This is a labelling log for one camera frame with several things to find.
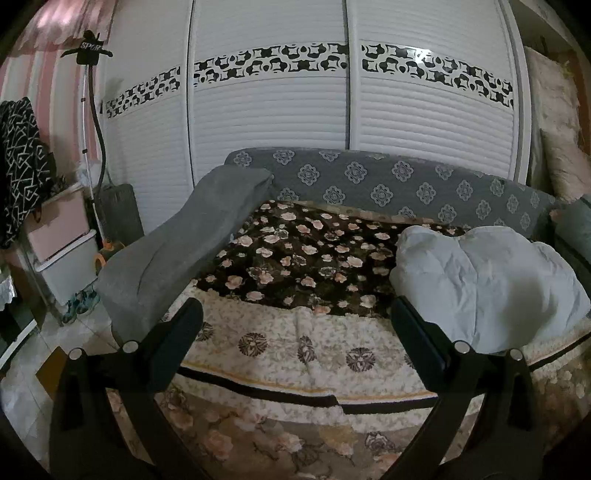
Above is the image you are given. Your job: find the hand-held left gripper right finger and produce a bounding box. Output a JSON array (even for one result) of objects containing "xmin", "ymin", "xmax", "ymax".
[{"xmin": 383, "ymin": 295, "xmax": 550, "ymax": 480}]

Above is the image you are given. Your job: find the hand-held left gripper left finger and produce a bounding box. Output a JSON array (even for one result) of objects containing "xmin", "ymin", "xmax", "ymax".
[{"xmin": 48, "ymin": 298, "xmax": 218, "ymax": 480}]

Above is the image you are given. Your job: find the light blue puffer jacket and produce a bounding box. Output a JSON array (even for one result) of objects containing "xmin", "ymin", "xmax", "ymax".
[{"xmin": 389, "ymin": 224, "xmax": 591, "ymax": 356}]

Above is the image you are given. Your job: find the plain grey cloth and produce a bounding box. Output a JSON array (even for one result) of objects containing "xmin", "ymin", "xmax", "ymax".
[{"xmin": 97, "ymin": 165, "xmax": 274, "ymax": 344}]

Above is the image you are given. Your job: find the pair of shoes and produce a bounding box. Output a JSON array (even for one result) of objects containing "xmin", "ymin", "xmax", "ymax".
[{"xmin": 60, "ymin": 288, "xmax": 100, "ymax": 324}]

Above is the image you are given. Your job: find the beige floral quilt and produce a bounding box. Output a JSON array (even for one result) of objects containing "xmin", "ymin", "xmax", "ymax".
[{"xmin": 104, "ymin": 281, "xmax": 591, "ymax": 480}]

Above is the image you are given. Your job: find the dark floral blanket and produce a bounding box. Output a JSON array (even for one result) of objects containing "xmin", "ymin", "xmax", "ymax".
[{"xmin": 191, "ymin": 199, "xmax": 462, "ymax": 319}]

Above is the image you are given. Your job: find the grey flat board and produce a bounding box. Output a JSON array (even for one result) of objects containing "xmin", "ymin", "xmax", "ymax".
[{"xmin": 99, "ymin": 184, "xmax": 144, "ymax": 250}]

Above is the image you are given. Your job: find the brown cardboard piece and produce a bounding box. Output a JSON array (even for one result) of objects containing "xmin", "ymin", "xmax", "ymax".
[{"xmin": 37, "ymin": 348, "xmax": 70, "ymax": 384}]

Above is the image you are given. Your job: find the pink storage drawer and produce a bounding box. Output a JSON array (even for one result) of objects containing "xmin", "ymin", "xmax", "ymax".
[{"xmin": 25, "ymin": 189, "xmax": 95, "ymax": 264}]

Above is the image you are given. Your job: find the white lace cloth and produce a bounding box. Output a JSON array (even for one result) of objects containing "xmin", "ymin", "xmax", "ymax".
[{"xmin": 0, "ymin": 272, "xmax": 17, "ymax": 310}]

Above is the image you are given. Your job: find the white slatted wardrobe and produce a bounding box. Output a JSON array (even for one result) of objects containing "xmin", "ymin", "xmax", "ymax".
[{"xmin": 95, "ymin": 0, "xmax": 532, "ymax": 232}]

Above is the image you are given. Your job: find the black patterned garment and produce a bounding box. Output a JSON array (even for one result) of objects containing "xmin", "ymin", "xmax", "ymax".
[{"xmin": 0, "ymin": 98, "xmax": 58, "ymax": 250}]

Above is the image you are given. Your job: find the beige fluffy pillow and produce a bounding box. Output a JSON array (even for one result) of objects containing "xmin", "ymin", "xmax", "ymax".
[
  {"xmin": 524, "ymin": 46, "xmax": 583, "ymax": 185},
  {"xmin": 540, "ymin": 129, "xmax": 591, "ymax": 204}
]

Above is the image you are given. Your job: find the black garment steamer stand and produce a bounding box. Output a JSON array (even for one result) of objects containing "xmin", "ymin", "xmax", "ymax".
[{"xmin": 60, "ymin": 30, "xmax": 116, "ymax": 259}]

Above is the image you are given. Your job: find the pink curtain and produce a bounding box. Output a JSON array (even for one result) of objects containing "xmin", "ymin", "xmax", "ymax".
[{"xmin": 23, "ymin": 0, "xmax": 116, "ymax": 54}]

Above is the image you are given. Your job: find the orange ring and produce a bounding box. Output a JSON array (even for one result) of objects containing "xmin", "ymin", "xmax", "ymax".
[{"xmin": 95, "ymin": 240, "xmax": 116, "ymax": 273}]

